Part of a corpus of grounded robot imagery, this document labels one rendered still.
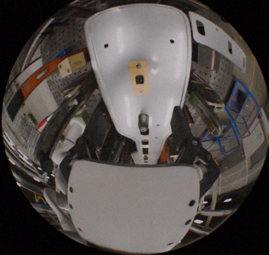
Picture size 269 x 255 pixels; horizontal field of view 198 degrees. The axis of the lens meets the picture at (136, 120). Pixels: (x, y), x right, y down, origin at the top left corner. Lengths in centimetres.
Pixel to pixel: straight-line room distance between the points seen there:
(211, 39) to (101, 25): 24
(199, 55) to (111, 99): 26
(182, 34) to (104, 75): 20
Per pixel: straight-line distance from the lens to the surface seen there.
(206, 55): 26
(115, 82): 21
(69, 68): 17
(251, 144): 805
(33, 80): 17
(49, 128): 17
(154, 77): 20
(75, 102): 20
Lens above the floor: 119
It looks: 41 degrees down
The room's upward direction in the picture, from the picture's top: 175 degrees counter-clockwise
